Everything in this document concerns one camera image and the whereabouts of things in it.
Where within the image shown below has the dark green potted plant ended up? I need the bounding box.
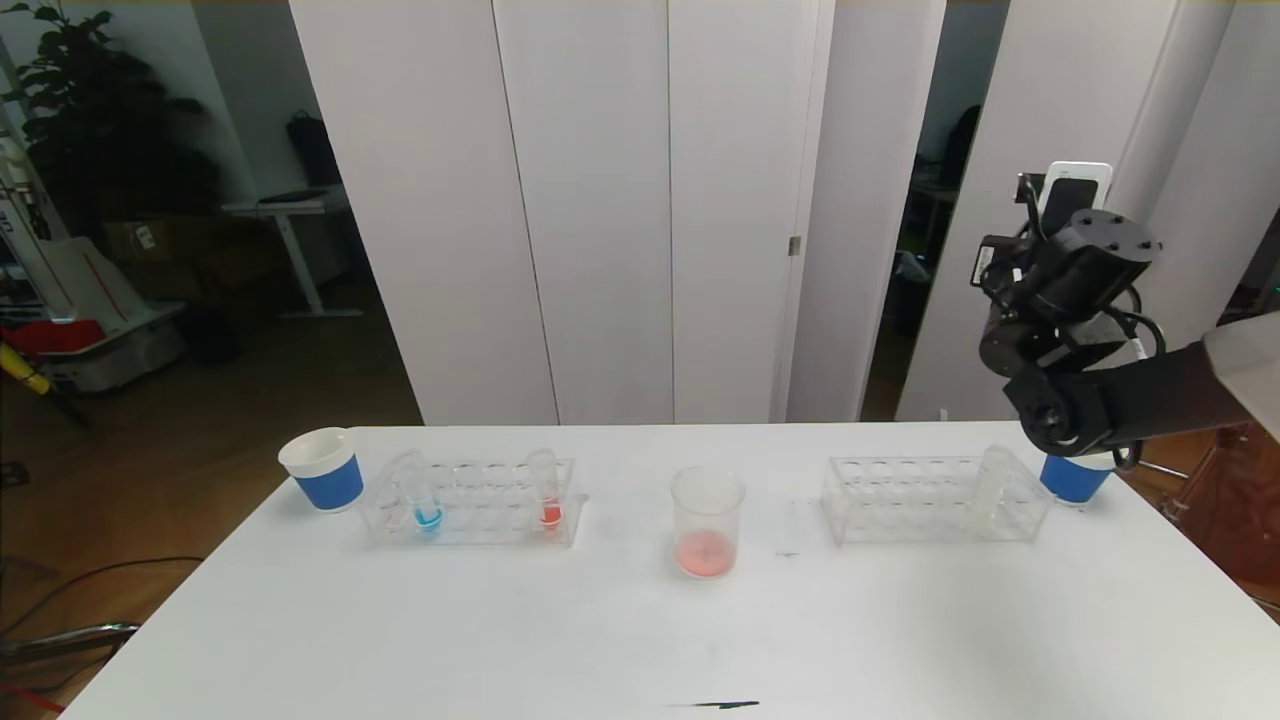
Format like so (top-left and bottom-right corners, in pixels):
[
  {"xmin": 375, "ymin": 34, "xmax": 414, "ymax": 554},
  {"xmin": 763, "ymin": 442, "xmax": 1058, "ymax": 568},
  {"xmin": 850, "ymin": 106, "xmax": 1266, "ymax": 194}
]
[{"xmin": 0, "ymin": 0, "xmax": 225, "ymax": 239}]

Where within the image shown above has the white machine column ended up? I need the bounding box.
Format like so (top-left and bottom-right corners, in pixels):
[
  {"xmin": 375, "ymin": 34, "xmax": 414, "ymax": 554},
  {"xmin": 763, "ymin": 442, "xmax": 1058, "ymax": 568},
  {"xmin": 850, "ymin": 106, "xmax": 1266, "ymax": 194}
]
[{"xmin": 0, "ymin": 100, "xmax": 71, "ymax": 324}]

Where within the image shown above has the yellow tool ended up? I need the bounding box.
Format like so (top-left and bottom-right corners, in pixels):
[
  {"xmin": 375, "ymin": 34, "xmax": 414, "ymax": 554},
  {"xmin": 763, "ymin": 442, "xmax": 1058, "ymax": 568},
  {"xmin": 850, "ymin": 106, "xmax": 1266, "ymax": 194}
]
[{"xmin": 0, "ymin": 340, "xmax": 56, "ymax": 397}]

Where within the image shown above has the black floor cable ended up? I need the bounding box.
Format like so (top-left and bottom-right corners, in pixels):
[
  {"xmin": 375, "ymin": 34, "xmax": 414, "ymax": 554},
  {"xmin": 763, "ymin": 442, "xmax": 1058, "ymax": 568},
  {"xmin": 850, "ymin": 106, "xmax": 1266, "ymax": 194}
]
[{"xmin": 0, "ymin": 557, "xmax": 206, "ymax": 641}]

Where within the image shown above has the brown metal stand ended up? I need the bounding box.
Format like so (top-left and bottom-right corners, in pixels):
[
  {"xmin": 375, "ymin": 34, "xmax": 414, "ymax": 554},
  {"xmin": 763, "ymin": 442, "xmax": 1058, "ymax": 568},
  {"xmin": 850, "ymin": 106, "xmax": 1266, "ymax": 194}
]
[{"xmin": 1140, "ymin": 420, "xmax": 1280, "ymax": 611}]

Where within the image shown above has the black backpack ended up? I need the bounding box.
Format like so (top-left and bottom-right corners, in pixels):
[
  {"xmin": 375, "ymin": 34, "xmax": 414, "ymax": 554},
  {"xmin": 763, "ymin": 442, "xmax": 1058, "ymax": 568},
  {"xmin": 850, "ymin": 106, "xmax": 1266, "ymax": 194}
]
[{"xmin": 286, "ymin": 111, "xmax": 344, "ymax": 191}]

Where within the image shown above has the metal chair leg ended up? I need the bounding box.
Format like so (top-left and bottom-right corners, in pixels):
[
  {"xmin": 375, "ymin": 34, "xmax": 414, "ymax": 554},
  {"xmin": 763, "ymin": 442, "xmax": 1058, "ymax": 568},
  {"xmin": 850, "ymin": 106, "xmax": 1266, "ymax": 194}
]
[{"xmin": 0, "ymin": 622, "xmax": 143, "ymax": 666}]

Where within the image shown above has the brown cardboard box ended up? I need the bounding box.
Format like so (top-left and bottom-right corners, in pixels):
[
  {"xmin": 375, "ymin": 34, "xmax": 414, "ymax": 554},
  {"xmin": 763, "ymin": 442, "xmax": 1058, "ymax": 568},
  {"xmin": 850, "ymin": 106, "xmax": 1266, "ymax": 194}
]
[{"xmin": 103, "ymin": 220, "xmax": 201, "ymax": 265}]

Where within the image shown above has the clear plastic beaker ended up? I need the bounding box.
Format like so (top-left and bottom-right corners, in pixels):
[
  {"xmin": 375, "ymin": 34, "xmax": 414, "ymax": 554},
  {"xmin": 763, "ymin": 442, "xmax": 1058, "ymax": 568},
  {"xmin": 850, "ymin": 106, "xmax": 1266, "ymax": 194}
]
[{"xmin": 670, "ymin": 465, "xmax": 747, "ymax": 581}]

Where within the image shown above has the test tube with blue pigment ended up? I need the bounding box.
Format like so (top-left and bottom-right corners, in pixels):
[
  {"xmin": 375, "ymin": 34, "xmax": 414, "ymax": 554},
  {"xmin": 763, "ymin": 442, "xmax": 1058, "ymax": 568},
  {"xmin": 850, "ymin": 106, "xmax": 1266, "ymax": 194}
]
[{"xmin": 396, "ymin": 451, "xmax": 445, "ymax": 532}]

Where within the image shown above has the white machine base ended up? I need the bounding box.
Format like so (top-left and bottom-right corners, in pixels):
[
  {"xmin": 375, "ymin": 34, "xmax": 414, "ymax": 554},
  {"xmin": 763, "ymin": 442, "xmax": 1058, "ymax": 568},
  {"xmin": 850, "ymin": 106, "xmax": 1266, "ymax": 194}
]
[{"xmin": 30, "ymin": 238, "xmax": 191, "ymax": 394}]

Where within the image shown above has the test tube with pale yellow pigment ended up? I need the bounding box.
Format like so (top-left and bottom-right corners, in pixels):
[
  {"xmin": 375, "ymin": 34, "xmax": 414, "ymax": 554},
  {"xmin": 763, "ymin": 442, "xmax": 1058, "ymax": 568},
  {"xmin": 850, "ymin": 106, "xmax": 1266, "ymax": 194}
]
[{"xmin": 966, "ymin": 446, "xmax": 1017, "ymax": 533}]

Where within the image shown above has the clear acrylic test tube rack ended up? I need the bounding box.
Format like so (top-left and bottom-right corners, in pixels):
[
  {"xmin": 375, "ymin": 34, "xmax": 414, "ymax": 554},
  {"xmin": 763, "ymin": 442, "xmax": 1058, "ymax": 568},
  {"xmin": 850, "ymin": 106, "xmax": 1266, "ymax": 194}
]
[
  {"xmin": 360, "ymin": 456, "xmax": 589, "ymax": 547},
  {"xmin": 820, "ymin": 455, "xmax": 1053, "ymax": 546}
]

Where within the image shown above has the test tube with red pigment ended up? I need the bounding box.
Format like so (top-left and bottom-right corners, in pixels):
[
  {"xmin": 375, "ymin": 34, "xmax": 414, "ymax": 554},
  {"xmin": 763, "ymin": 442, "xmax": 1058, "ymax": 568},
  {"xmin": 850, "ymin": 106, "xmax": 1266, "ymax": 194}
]
[{"xmin": 527, "ymin": 448, "xmax": 563, "ymax": 531}]

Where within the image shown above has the white standing desk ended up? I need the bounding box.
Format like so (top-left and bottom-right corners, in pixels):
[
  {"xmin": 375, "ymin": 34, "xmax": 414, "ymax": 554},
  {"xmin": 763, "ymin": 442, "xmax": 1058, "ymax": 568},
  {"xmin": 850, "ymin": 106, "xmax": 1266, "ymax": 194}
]
[{"xmin": 222, "ymin": 188, "xmax": 366, "ymax": 321}]

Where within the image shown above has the white partition panel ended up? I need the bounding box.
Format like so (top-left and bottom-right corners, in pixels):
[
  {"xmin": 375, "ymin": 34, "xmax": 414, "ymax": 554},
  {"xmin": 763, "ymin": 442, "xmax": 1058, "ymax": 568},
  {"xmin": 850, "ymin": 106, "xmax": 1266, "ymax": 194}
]
[
  {"xmin": 1120, "ymin": 0, "xmax": 1239, "ymax": 331},
  {"xmin": 291, "ymin": 0, "xmax": 559, "ymax": 427},
  {"xmin": 492, "ymin": 0, "xmax": 676, "ymax": 427},
  {"xmin": 785, "ymin": 0, "xmax": 948, "ymax": 424},
  {"xmin": 895, "ymin": 0, "xmax": 1185, "ymax": 424},
  {"xmin": 667, "ymin": 0, "xmax": 836, "ymax": 425},
  {"xmin": 1130, "ymin": 0, "xmax": 1280, "ymax": 346}
]

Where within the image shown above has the paper cup with blue band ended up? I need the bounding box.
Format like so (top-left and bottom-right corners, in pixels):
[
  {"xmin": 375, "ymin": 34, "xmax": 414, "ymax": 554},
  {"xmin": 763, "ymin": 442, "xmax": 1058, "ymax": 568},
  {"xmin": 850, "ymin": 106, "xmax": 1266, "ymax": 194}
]
[
  {"xmin": 1040, "ymin": 452, "xmax": 1116, "ymax": 506},
  {"xmin": 278, "ymin": 427, "xmax": 366, "ymax": 513}
]

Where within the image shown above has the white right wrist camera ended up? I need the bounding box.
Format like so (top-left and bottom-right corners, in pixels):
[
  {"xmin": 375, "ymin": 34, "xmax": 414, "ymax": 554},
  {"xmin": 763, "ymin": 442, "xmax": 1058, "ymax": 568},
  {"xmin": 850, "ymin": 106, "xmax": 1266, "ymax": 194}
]
[{"xmin": 1038, "ymin": 161, "xmax": 1114, "ymax": 233}]

